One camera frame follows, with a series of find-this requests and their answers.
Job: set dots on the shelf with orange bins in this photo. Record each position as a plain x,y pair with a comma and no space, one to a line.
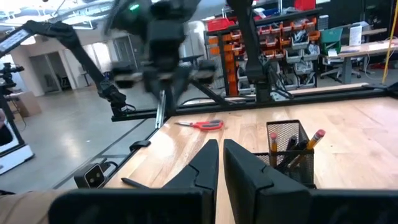
295,40

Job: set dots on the black metal rig frame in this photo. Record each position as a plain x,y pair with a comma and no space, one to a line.
326,97

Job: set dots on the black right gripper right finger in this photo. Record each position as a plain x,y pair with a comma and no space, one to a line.
248,186

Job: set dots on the wooden background desk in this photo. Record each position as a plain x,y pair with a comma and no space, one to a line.
367,48

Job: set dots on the robot station white base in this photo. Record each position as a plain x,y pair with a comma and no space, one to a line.
12,158

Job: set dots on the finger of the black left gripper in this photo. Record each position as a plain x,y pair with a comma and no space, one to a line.
180,82
155,82

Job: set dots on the black table-level camera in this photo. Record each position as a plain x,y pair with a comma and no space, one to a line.
91,177

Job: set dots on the cardboard box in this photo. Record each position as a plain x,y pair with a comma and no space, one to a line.
29,104

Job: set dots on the white paper sign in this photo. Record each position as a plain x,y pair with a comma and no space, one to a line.
355,35

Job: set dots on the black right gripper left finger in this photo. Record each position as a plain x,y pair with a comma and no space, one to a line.
199,177

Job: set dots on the black mesh desk organizer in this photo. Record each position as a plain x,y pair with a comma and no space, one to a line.
286,132

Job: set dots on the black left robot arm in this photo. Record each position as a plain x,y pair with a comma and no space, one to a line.
248,37

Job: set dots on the orange pencil pink eraser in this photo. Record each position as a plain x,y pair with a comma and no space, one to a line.
273,146
314,140

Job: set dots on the silver aluminium bracket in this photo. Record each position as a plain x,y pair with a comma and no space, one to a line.
160,112

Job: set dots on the red plastic bin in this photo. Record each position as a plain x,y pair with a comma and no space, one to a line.
219,24
304,4

